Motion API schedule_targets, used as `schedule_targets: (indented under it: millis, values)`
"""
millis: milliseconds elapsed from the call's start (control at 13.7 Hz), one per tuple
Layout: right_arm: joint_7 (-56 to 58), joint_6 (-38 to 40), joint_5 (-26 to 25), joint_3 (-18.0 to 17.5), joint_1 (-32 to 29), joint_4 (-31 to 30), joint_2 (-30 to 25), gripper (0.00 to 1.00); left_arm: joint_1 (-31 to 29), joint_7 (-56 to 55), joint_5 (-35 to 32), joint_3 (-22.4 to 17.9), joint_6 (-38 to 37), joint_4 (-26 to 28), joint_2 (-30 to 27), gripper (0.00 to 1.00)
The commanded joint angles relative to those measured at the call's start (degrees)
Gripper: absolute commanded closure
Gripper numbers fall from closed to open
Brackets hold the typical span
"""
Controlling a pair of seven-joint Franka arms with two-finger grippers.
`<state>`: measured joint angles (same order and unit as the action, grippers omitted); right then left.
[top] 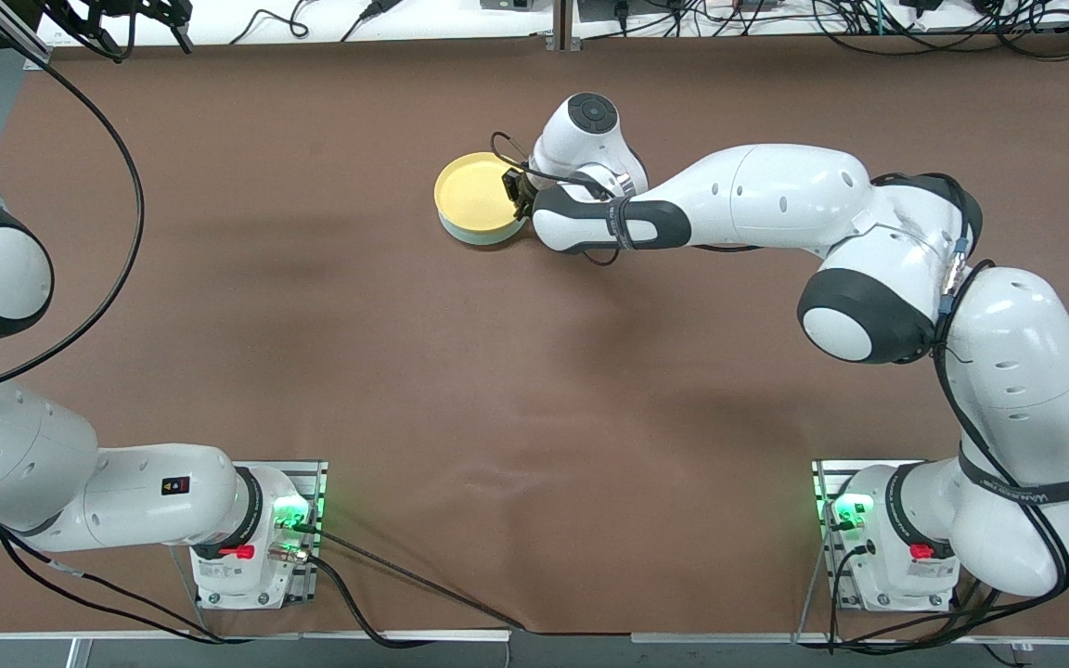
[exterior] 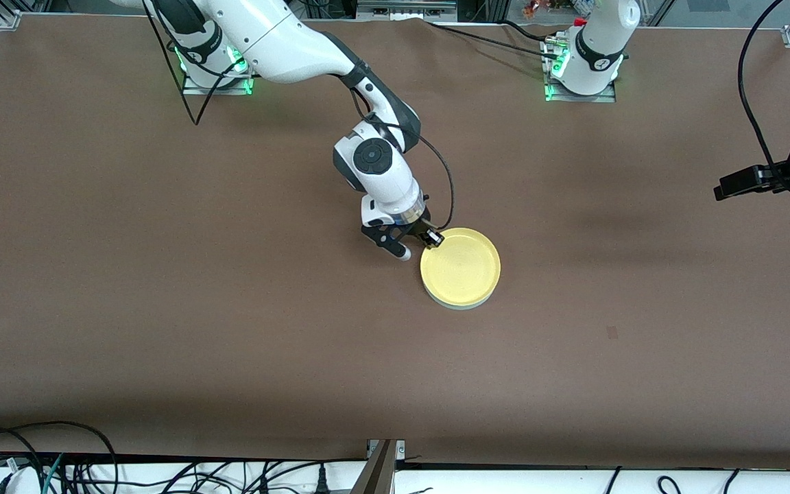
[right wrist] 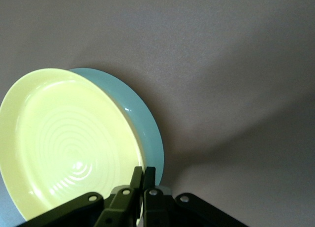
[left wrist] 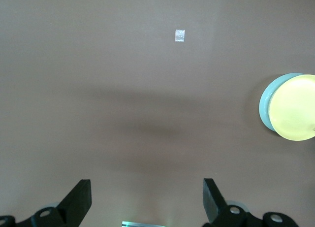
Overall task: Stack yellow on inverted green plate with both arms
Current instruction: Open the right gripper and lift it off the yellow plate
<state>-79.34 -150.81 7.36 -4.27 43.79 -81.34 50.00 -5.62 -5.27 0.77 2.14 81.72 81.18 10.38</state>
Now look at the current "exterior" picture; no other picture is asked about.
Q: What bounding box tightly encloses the black looping cable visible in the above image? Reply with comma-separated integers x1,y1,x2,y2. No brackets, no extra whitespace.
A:
0,421,119,494

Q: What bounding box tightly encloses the aluminium frame bar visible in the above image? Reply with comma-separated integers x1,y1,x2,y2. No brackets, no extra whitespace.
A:
357,0,457,21

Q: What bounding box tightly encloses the brown table cover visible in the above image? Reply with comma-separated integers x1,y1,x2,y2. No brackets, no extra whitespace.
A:
0,12,790,471

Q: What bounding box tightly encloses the black cable to arm base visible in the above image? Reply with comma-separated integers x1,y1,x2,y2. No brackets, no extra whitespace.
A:
426,19,564,61

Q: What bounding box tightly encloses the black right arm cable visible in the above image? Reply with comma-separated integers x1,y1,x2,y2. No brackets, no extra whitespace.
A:
141,0,455,231

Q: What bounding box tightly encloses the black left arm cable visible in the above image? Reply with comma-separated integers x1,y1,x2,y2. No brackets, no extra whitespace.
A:
738,0,790,203

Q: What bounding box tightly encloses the yellow round plate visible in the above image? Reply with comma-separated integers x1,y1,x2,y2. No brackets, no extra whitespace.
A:
420,227,502,306

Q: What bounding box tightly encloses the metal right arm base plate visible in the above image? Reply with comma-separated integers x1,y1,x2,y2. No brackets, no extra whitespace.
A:
182,31,259,95

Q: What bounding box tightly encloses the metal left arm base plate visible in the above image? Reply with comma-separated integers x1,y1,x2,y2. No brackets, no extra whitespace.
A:
542,38,619,104

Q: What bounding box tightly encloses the pale green round plate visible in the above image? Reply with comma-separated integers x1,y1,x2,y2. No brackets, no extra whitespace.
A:
424,271,500,311

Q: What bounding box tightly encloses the aluminium profile strut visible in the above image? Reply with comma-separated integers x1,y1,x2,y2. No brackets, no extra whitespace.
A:
350,439,406,494

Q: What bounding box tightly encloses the green cable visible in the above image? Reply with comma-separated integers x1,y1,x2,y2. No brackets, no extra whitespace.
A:
42,453,67,494

